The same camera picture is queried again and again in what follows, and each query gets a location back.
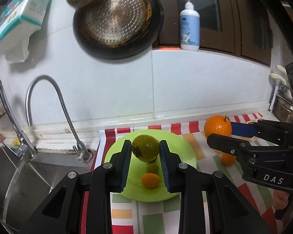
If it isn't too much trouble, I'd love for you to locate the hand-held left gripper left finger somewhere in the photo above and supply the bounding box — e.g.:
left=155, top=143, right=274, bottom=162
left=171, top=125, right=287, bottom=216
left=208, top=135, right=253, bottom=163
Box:
left=18, top=140, right=133, bottom=234

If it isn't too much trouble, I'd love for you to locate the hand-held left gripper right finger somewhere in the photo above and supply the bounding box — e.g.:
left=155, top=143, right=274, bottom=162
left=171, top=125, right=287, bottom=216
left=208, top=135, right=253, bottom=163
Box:
left=159, top=140, right=272, bottom=234

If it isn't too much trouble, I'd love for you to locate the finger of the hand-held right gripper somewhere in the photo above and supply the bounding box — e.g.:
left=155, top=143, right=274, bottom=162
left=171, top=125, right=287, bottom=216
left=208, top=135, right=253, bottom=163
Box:
left=207, top=133, right=293, bottom=173
left=230, top=119, right=293, bottom=149

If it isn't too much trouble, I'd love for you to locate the orange with stem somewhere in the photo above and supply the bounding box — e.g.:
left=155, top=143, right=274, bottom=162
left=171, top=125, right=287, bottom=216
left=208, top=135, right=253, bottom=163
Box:
left=204, top=115, right=232, bottom=138

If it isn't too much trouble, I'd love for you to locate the green plate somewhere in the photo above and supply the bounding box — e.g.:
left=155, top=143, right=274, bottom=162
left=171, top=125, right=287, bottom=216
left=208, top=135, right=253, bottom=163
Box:
left=104, top=129, right=198, bottom=202

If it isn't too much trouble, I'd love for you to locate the green tomato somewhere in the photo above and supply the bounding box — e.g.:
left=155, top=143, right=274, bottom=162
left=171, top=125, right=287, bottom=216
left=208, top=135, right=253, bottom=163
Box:
left=132, top=134, right=160, bottom=162

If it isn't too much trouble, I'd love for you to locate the person's right hand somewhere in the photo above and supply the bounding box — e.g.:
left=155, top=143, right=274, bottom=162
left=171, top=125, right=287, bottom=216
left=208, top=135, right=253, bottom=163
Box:
left=274, top=191, right=290, bottom=210

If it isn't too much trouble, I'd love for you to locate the striped colourful tablecloth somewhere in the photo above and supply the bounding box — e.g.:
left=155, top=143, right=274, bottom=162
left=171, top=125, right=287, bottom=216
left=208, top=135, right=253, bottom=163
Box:
left=80, top=113, right=293, bottom=234

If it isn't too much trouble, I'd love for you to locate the large steel pot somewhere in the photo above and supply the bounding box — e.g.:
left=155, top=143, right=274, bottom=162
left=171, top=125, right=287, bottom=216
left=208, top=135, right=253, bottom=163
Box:
left=273, top=95, right=293, bottom=122

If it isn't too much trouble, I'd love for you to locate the slim gooseneck faucet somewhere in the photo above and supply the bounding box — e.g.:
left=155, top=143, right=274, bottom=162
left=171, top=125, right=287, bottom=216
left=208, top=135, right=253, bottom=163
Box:
left=26, top=75, right=94, bottom=162

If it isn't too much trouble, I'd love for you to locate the steel sink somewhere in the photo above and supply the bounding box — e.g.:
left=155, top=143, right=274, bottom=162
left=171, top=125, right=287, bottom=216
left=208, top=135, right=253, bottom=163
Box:
left=0, top=141, right=98, bottom=232

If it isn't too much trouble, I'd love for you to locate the tall chrome kitchen faucet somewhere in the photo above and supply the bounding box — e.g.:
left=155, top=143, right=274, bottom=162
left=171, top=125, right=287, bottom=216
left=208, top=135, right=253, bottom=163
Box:
left=0, top=74, right=37, bottom=159

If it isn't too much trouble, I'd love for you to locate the dark brown window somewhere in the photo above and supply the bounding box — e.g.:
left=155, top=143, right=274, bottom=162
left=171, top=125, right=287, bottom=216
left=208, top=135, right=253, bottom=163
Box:
left=153, top=0, right=275, bottom=66

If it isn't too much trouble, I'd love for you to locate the white pump soap bottle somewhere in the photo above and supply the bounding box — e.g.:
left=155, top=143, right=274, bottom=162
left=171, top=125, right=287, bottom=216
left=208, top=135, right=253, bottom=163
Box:
left=180, top=0, right=201, bottom=51

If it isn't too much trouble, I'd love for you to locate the black frying pan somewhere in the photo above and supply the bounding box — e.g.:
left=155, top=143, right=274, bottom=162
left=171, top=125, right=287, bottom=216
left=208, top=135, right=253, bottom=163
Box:
left=72, top=0, right=164, bottom=60

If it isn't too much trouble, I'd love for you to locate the copper perforated strainer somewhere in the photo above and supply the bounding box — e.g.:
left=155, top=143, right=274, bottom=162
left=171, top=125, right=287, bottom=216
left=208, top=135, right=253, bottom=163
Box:
left=82, top=0, right=153, bottom=48

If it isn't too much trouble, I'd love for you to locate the teal and white package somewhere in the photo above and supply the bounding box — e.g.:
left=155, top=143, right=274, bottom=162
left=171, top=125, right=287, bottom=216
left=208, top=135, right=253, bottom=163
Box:
left=0, top=0, right=56, bottom=62

